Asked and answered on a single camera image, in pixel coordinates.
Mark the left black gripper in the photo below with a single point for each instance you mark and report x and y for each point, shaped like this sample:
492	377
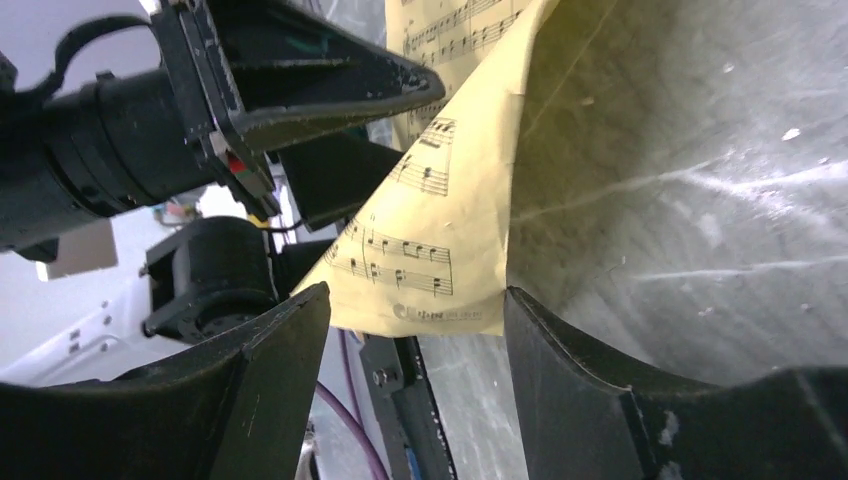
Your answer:
253	77

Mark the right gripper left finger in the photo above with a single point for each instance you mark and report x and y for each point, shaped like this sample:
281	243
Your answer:
235	406

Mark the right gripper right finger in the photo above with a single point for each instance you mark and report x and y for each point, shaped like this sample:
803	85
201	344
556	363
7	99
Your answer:
589	411

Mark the yellow paper sheet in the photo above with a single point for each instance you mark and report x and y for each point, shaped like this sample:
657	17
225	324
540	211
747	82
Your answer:
427	252

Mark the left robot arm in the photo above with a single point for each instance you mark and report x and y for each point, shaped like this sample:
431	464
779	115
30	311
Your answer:
137	111

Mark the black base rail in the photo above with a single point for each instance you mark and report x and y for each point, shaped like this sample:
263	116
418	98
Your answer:
406	409

